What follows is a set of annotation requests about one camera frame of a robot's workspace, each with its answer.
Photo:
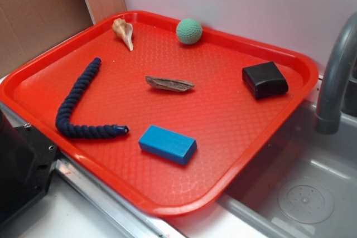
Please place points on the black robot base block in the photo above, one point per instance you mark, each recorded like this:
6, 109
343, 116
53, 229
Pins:
27, 161

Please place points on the brown wood chip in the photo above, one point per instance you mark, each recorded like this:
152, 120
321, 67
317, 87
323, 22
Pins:
162, 83

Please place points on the red plastic tray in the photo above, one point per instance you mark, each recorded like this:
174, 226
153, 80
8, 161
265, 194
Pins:
228, 123

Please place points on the blue rectangular block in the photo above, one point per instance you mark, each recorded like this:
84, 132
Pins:
167, 144

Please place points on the green dimpled ball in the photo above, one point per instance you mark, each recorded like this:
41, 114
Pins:
189, 31

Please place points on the black rectangular box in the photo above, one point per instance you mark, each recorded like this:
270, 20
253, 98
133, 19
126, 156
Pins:
265, 80

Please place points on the beige seashell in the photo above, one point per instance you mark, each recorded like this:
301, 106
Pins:
124, 31

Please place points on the grey plastic sink basin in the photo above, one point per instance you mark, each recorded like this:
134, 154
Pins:
301, 183

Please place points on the grey toy faucet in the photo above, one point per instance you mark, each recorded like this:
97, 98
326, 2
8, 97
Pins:
338, 89

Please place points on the brown cardboard panel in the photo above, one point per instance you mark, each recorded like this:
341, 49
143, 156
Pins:
31, 27

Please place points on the silver metal rail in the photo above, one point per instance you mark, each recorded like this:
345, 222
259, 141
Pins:
78, 205

